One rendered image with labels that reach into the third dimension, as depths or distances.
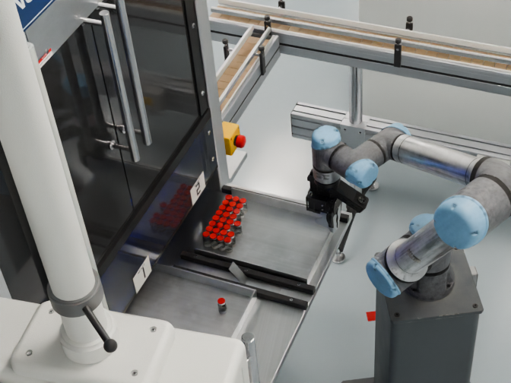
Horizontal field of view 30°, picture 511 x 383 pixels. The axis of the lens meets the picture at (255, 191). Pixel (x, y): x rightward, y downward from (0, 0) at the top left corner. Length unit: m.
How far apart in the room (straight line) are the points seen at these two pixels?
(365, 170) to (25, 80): 1.30
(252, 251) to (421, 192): 1.55
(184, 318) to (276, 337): 0.26
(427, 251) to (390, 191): 1.81
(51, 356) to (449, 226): 0.95
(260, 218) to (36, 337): 1.23
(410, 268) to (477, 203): 0.36
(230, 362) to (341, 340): 1.98
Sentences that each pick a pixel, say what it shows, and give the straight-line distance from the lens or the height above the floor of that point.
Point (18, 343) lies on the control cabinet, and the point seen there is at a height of 1.58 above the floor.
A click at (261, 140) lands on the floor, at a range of 4.39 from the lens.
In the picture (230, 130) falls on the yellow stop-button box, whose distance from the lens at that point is 2.86.
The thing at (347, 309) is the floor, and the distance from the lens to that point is 3.69.
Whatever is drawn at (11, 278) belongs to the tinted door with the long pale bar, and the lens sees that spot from 2.00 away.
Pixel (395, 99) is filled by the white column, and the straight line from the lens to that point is 4.23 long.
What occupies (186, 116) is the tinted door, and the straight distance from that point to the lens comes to 2.56.
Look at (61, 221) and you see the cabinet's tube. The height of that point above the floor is 1.90.
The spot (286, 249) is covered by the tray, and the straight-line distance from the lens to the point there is 2.70.
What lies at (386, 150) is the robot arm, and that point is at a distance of 2.47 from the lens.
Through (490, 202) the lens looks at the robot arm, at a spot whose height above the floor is 1.36.
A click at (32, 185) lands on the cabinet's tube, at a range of 1.36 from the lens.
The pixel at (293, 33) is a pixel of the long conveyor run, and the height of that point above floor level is 0.93.
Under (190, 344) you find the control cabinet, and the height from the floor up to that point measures 1.55.
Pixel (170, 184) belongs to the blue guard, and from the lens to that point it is 2.53.
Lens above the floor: 2.88
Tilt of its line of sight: 44 degrees down
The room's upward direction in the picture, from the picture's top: 6 degrees counter-clockwise
